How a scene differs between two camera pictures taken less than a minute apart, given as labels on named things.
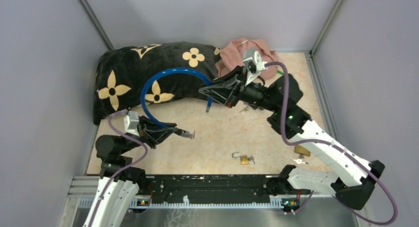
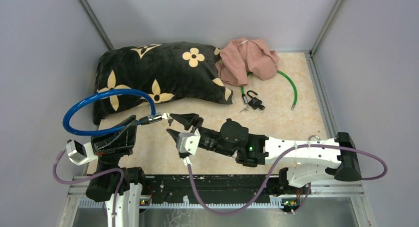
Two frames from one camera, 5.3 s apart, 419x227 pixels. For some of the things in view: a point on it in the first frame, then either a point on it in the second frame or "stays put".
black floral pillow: [127, 76] stays put
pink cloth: [231, 55] stays put
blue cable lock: [163, 71] → [156, 116]
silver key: [245, 109] → [166, 116]
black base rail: [198, 187] stays put
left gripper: [152, 132] → [118, 143]
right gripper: [229, 93] → [186, 120]
